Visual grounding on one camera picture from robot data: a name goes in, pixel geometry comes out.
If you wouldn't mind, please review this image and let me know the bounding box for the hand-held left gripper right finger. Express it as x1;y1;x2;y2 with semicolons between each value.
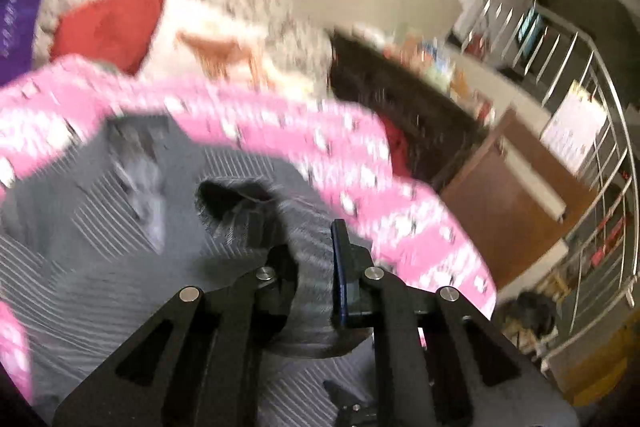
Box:
330;219;581;427

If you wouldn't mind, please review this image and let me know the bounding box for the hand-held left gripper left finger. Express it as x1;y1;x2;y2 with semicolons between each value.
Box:
52;246;302;427

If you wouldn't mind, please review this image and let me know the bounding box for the grey striped suit jacket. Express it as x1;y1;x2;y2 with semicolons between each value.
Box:
0;114;431;427

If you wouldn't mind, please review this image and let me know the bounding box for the pink penguin print blanket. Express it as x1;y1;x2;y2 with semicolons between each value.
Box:
0;57;498;408

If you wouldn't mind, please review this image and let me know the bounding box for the red cloth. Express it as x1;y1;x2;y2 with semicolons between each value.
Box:
382;117;412;178

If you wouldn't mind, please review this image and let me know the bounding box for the dark carved wooden cabinet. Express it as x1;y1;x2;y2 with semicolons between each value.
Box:
327;29;496;188

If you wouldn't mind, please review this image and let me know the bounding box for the dark bag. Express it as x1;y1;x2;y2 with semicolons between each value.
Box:
500;289;561;349

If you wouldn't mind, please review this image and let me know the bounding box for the pile of colourful clutter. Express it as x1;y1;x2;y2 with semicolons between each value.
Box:
350;24;497;118

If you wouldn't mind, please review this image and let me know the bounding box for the yellow box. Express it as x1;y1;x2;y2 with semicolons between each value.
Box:
565;327;636;408

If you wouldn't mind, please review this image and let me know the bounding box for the white paper sheet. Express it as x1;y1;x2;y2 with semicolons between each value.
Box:
540;79;609;176

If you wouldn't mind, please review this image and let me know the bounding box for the white pillow with orange print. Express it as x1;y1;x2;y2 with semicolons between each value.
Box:
145;0;281;88

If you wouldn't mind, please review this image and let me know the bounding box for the red pillow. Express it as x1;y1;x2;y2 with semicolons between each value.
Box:
50;0;167;76

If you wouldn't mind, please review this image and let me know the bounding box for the white metal drying rack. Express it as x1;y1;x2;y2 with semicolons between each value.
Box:
460;0;640;374

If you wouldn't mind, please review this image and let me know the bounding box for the purple tote bag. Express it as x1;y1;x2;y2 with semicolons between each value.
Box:
0;0;56;84

